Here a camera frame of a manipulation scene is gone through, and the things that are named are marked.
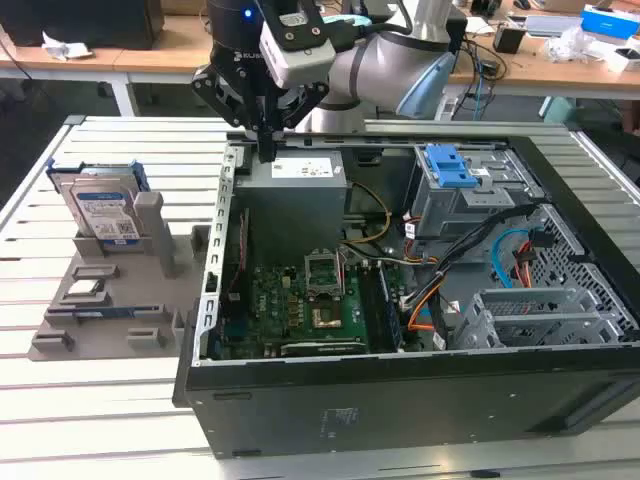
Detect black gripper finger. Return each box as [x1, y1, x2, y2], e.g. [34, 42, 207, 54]
[267, 82, 330, 164]
[191, 64, 269, 163]

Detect hard disk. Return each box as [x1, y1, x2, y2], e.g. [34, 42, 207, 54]
[46, 158, 152, 247]

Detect grey metal disk bay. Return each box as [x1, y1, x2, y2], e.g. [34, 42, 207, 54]
[452, 287, 626, 351]

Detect wooden desk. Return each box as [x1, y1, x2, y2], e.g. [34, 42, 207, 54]
[0, 13, 214, 119]
[447, 9, 640, 101]

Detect grey power supply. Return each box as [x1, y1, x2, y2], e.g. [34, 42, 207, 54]
[233, 149, 349, 266]

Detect large black box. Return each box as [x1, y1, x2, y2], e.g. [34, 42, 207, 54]
[0, 0, 166, 51]

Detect metal socket cover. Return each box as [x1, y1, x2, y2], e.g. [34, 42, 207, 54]
[303, 247, 344, 301]

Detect blue plastic drive latch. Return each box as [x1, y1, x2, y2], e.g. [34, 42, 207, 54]
[423, 143, 480, 190]

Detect crumpled white paper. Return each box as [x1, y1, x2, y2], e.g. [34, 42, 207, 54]
[42, 30, 94, 62]

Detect black computer tower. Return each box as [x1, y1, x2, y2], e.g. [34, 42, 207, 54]
[447, 9, 470, 55]

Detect grey metal drive cage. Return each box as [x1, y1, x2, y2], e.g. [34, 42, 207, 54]
[403, 144, 545, 242]

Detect green motherboard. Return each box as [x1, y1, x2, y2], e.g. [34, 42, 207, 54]
[207, 259, 406, 359]

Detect grey parts rack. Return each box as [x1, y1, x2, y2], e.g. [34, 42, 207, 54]
[27, 190, 214, 362]

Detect small black box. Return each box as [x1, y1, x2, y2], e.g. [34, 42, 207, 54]
[492, 25, 527, 55]

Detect CPU socket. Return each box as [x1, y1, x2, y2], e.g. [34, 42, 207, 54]
[308, 298, 349, 335]

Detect installed RAM stick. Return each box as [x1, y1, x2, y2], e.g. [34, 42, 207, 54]
[377, 263, 404, 349]

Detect silver CPU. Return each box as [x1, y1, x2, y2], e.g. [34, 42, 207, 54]
[64, 280, 106, 299]

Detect black graphics card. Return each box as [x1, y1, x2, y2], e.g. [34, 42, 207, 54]
[279, 339, 366, 357]

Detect blue RAM stick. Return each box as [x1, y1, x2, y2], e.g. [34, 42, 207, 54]
[73, 307, 136, 320]

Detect silver laptop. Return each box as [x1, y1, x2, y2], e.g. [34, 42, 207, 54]
[522, 14, 584, 39]

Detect pale green bin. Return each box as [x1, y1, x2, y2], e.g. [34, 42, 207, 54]
[542, 95, 584, 126]

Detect clear plastic bag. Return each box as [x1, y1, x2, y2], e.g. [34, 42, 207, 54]
[542, 27, 601, 64]

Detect blue cardboard box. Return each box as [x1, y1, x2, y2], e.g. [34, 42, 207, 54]
[579, 3, 640, 46]

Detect white phone box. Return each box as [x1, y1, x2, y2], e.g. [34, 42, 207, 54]
[597, 42, 640, 74]

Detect black PC case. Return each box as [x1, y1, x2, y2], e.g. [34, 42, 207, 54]
[172, 130, 640, 461]

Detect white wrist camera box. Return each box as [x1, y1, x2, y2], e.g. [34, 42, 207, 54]
[258, 0, 335, 90]

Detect yellow wires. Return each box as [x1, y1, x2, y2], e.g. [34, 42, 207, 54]
[342, 182, 394, 246]

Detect wire locking lever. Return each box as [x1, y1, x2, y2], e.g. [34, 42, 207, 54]
[335, 248, 348, 299]

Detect black cable bundle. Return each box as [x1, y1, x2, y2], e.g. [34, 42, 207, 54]
[399, 203, 536, 311]

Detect orange flat wire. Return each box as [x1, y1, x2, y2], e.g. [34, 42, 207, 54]
[405, 287, 439, 334]

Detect blue flat data wire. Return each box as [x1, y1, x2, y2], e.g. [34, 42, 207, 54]
[491, 227, 532, 290]

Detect orange power wire with connector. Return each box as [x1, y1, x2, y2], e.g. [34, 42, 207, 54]
[510, 227, 554, 290]

